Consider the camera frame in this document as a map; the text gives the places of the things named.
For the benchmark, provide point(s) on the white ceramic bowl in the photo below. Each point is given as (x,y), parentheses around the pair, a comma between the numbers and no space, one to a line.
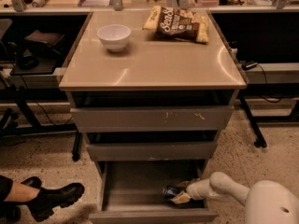
(114,37)

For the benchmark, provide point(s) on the black desk leg right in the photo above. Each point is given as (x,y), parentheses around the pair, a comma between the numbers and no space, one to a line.
(259,142)

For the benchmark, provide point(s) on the grey top drawer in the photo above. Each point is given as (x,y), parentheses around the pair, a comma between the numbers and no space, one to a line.
(151,119)

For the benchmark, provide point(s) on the grey middle drawer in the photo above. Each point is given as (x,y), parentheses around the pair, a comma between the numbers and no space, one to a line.
(152,151)

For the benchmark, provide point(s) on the dark box under desk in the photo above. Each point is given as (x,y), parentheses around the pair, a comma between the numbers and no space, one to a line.
(39,41)

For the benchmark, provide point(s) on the black desk leg left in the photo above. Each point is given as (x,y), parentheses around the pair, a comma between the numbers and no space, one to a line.
(77,147)

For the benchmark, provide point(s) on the black leather boot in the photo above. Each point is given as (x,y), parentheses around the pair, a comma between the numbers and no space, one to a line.
(41,207)

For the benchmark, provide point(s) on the black desk leg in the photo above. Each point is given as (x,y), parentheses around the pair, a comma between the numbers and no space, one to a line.
(77,147)
(259,142)

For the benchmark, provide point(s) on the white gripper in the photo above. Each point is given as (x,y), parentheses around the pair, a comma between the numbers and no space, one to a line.
(193,190)

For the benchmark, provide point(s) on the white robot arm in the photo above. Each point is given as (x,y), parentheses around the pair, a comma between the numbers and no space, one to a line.
(266,202)

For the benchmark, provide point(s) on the grey drawer cabinet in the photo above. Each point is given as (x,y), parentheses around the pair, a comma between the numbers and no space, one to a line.
(149,72)

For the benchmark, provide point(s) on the brown sea salt chips bag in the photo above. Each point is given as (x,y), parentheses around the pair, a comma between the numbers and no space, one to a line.
(178,23)

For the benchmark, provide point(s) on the black power adapter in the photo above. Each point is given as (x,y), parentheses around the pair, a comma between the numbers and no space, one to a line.
(248,65)

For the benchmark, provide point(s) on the blue pepsi can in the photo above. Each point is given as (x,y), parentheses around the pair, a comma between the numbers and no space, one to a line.
(170,192)

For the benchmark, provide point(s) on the open grey bottom drawer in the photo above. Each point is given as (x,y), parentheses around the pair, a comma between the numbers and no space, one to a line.
(132,193)

